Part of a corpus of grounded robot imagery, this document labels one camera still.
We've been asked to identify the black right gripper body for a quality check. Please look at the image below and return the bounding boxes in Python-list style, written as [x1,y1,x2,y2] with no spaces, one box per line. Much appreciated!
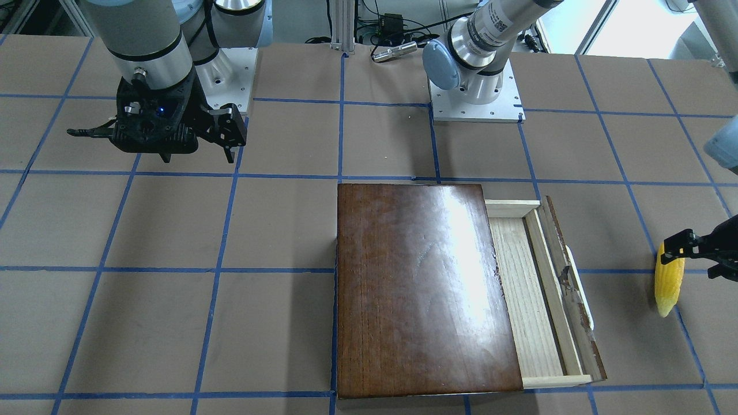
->
[115,74,196,139]

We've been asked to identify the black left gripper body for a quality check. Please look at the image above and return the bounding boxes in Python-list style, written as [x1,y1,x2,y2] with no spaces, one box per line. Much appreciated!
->
[710,215,737,266]

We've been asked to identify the yellow corn cob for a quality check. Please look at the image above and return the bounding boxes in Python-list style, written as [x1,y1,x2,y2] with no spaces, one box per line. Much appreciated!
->
[654,242,686,318]

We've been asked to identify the light wood drawer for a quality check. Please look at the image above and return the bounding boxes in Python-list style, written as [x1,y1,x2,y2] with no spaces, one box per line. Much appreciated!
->
[485,196,607,390]

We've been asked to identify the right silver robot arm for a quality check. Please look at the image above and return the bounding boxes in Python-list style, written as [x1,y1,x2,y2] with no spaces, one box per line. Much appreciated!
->
[67,1,273,163]

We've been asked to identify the dark wooden drawer cabinet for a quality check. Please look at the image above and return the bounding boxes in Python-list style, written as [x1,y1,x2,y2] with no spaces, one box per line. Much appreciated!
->
[336,183,524,399]

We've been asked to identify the silver metal cylinder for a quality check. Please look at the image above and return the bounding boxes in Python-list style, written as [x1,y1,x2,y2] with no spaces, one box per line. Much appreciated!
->
[371,40,417,63]

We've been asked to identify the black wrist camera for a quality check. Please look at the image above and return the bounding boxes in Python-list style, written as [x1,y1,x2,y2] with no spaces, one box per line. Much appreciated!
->
[108,98,198,163]

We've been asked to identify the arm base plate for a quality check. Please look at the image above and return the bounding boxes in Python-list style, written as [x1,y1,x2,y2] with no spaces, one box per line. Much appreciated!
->
[428,61,526,123]
[195,48,259,116]

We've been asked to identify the aluminium frame post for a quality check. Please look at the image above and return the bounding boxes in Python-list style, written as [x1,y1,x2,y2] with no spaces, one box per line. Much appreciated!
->
[327,0,357,57]

